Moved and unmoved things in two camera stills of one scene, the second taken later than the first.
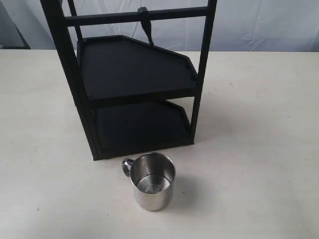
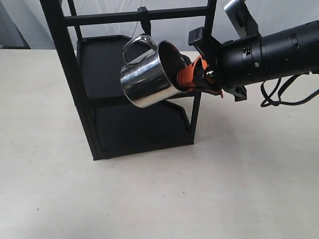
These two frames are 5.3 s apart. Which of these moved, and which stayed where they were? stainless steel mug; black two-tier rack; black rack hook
Moved: stainless steel mug
Stayed: black rack hook; black two-tier rack
